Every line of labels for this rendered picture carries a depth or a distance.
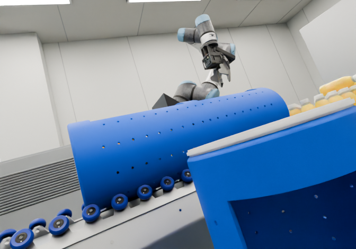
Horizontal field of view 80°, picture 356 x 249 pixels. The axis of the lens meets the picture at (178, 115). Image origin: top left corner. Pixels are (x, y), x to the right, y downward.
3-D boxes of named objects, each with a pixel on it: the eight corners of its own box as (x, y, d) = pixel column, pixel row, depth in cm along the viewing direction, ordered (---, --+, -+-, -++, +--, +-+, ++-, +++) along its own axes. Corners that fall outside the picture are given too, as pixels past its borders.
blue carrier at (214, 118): (84, 207, 77) (68, 132, 80) (252, 145, 118) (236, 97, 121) (88, 225, 52) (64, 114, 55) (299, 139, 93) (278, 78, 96)
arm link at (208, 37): (210, 42, 108) (219, 31, 101) (212, 50, 107) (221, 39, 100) (197, 42, 105) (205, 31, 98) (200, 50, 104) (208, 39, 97)
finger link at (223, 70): (221, 82, 94) (212, 67, 97) (231, 81, 96) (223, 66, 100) (224, 78, 91) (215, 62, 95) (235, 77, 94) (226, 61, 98)
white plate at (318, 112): (162, 158, 43) (164, 164, 43) (270, 121, 19) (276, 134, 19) (255, 129, 56) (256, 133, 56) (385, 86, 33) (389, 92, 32)
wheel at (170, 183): (162, 177, 69) (163, 173, 67) (176, 182, 68) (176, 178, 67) (157, 188, 65) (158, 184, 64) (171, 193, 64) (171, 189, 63)
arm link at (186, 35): (204, 43, 161) (178, 21, 116) (218, 44, 156) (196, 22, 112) (202, 58, 162) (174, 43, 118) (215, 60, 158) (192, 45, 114)
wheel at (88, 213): (89, 204, 58) (89, 199, 57) (104, 210, 57) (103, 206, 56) (78, 219, 54) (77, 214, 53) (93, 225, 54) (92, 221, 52)
